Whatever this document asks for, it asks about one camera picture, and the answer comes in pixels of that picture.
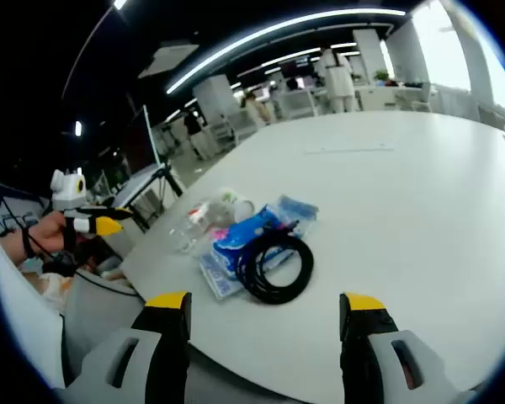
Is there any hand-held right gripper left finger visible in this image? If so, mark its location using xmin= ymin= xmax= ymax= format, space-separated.
xmin=65 ymin=290 xmax=193 ymax=404

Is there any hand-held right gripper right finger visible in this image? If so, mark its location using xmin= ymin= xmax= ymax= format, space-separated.
xmin=338 ymin=291 xmax=479 ymax=404

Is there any clear plastic bottle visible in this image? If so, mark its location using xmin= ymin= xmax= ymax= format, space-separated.
xmin=170 ymin=197 xmax=237 ymax=253

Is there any white paper cup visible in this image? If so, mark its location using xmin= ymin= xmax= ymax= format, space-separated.
xmin=216 ymin=187 xmax=256 ymax=222

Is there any clear bag with blue item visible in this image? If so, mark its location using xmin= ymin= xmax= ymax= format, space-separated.
xmin=199 ymin=193 xmax=320 ymax=300

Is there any blue flowered tissue pack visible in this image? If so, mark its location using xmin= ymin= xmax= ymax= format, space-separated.
xmin=210 ymin=204 xmax=298 ymax=281

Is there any person's left hand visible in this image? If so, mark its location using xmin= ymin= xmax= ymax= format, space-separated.
xmin=28 ymin=210 xmax=79 ymax=258

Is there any black tripod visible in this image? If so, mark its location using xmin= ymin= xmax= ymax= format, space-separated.
xmin=155 ymin=163 xmax=184 ymax=199

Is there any dark screen on stand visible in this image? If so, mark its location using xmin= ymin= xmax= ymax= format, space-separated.
xmin=124 ymin=104 xmax=161 ymax=178

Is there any white table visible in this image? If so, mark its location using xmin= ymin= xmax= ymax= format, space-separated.
xmin=120 ymin=109 xmax=505 ymax=396

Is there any ceiling air conditioner panel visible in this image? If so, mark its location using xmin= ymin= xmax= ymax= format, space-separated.
xmin=137 ymin=41 xmax=199 ymax=80

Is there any white power strip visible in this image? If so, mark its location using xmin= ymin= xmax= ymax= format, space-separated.
xmin=305 ymin=144 xmax=396 ymax=156

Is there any long ceiling light strip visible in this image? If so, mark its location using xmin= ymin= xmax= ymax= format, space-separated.
xmin=166 ymin=8 xmax=407 ymax=96

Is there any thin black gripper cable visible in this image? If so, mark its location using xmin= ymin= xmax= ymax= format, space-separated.
xmin=73 ymin=268 xmax=142 ymax=298

